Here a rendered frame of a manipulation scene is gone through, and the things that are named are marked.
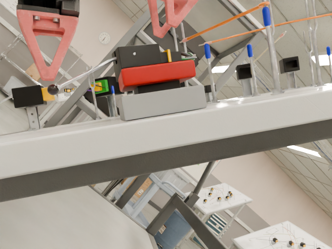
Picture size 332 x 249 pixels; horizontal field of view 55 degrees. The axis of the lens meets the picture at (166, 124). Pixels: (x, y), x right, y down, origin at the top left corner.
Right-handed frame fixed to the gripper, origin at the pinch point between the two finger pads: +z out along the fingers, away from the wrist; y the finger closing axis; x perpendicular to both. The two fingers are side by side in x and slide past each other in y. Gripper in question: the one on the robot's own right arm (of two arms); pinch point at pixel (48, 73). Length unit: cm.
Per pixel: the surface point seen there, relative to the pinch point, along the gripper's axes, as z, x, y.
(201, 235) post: 39, -43, 43
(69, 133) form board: 6.9, -1.0, -24.3
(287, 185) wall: 191, -713, 769
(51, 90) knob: 2.1, -0.4, -0.5
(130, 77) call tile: 3.4, -4.9, -21.6
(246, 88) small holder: -2.3, -42.3, 19.8
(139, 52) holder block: -3.0, -11.0, -2.0
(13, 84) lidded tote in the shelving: -84, 69, 707
